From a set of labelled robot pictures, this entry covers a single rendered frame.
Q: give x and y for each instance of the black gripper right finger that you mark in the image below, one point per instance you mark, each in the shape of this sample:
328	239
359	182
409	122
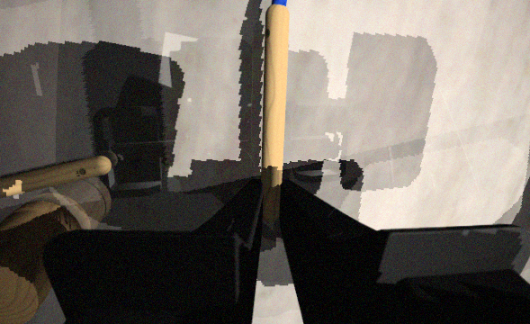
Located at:
344	271

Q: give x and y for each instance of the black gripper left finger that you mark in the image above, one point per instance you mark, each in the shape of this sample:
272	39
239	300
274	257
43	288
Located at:
211	269

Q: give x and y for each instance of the wooden stick with blue string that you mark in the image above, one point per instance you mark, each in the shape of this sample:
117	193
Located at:
274	100

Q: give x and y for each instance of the thin wooden stick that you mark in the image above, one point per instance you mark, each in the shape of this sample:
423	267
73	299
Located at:
55	175

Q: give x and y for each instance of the tan wooden spool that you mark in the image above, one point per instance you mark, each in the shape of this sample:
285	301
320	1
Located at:
24	284

